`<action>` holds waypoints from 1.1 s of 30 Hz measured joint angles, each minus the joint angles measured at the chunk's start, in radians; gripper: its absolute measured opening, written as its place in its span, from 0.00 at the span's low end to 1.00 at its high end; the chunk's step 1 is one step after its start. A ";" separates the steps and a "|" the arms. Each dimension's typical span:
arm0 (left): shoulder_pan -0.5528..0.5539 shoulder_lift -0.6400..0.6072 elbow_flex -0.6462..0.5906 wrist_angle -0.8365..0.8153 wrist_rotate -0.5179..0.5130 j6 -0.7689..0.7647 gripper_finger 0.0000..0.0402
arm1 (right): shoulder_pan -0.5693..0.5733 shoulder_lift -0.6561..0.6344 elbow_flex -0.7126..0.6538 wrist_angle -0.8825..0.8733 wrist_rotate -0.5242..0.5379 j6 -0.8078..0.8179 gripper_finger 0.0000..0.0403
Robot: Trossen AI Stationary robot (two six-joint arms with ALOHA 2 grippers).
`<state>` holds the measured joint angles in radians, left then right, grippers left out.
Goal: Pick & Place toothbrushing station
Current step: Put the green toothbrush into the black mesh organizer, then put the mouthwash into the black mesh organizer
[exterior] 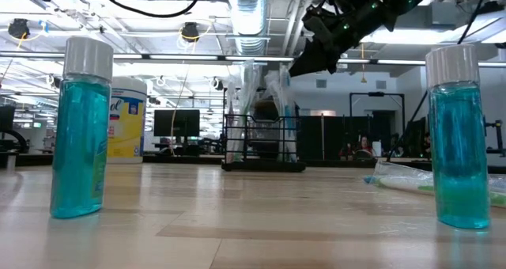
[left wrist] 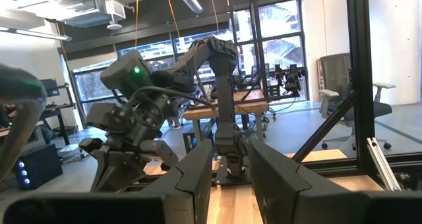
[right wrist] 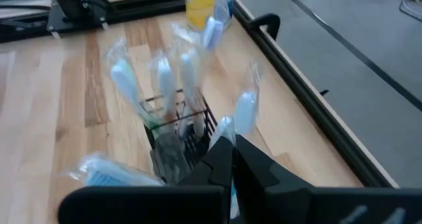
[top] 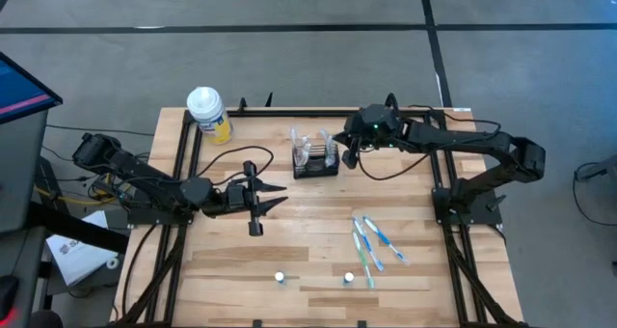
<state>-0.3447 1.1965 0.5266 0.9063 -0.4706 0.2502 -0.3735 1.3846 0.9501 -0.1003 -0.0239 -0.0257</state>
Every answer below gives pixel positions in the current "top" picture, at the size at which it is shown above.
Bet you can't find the black aluminium table frame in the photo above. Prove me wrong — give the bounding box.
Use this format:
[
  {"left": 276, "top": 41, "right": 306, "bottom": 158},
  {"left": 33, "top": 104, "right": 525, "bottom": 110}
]
[{"left": 109, "top": 106, "right": 529, "bottom": 328}]

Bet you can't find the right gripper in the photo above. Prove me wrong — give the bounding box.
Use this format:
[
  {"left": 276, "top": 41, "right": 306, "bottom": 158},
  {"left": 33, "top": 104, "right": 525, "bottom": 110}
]
[{"left": 332, "top": 117, "right": 368, "bottom": 172}]

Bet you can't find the yellow floor cable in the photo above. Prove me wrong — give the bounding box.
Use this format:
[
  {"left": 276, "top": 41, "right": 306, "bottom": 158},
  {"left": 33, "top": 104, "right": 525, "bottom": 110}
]
[{"left": 32, "top": 173, "right": 120, "bottom": 207}]

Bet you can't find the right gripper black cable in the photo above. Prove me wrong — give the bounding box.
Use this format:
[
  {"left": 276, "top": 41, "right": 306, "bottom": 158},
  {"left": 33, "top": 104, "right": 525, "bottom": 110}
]
[{"left": 357, "top": 149, "right": 432, "bottom": 182}]

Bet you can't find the black computer mouse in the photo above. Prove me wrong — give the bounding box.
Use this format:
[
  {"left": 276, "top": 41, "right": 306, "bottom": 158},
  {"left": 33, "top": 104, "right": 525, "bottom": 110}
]
[{"left": 0, "top": 274, "right": 20, "bottom": 322}]

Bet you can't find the blue computer screen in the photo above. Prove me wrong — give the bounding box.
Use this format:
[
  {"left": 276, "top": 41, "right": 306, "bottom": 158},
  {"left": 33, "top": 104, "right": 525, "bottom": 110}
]
[{"left": 0, "top": 51, "right": 64, "bottom": 125}]

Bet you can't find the grey cabinet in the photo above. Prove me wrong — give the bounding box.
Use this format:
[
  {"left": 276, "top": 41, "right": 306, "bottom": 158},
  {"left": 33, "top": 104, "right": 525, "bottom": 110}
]
[{"left": 0, "top": 109, "right": 50, "bottom": 235}]

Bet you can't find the white toothbrush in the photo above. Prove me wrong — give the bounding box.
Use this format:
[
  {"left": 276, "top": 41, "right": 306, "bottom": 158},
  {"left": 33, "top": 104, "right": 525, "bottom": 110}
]
[{"left": 288, "top": 126, "right": 301, "bottom": 158}]

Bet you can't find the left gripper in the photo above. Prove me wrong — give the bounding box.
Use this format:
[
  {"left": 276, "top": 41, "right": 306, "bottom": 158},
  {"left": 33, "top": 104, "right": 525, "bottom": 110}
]
[{"left": 211, "top": 160, "right": 290, "bottom": 238}]

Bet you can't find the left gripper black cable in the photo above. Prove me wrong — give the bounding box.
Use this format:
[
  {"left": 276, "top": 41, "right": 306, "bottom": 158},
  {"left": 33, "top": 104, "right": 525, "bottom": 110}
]
[{"left": 195, "top": 145, "right": 276, "bottom": 187}]

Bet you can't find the yellow disinfectant wipes canister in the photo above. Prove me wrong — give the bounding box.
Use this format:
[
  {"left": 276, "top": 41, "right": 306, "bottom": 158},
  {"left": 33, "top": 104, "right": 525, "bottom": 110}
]
[{"left": 186, "top": 86, "right": 234, "bottom": 147}]

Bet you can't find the black wire caddy rack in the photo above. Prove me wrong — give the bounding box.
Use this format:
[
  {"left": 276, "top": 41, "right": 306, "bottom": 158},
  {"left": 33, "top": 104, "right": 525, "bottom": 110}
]
[{"left": 291, "top": 142, "right": 340, "bottom": 180}]

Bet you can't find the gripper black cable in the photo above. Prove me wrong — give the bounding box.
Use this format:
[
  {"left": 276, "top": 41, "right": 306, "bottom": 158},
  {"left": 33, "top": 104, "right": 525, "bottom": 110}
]
[
  {"left": 357, "top": 149, "right": 432, "bottom": 182},
  {"left": 195, "top": 145, "right": 276, "bottom": 187}
]

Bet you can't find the black desk beam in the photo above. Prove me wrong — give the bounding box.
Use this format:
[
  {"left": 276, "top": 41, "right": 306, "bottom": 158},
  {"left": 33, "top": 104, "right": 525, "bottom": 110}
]
[{"left": 26, "top": 201, "right": 130, "bottom": 256}]

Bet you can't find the white paper booklet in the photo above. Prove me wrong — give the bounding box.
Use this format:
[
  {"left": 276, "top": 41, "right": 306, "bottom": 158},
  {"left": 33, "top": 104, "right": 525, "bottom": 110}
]
[{"left": 45, "top": 210, "right": 121, "bottom": 287}]

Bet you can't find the thin black power cable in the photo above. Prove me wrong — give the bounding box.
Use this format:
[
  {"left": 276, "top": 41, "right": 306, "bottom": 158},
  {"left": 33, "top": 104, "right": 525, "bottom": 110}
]
[{"left": 407, "top": 104, "right": 502, "bottom": 141}]

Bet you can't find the thin black floor cable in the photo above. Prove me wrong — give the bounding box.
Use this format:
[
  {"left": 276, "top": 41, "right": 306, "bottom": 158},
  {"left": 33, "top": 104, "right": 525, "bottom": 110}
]
[{"left": 45, "top": 123, "right": 155, "bottom": 137}]

